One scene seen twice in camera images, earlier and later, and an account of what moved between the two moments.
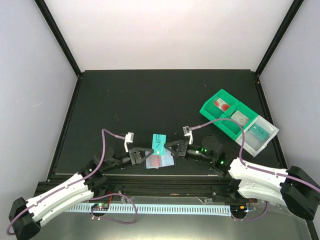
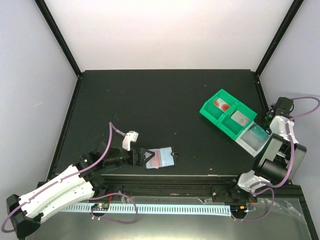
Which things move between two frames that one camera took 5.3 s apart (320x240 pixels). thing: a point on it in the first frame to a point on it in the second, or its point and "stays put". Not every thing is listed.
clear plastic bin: [257, 135] stays put
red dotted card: [222, 104] stays put
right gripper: [182, 147] to [257, 120]
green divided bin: [224, 105] stays put
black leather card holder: [154, 162] stays put
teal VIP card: [158, 142] to [259, 132]
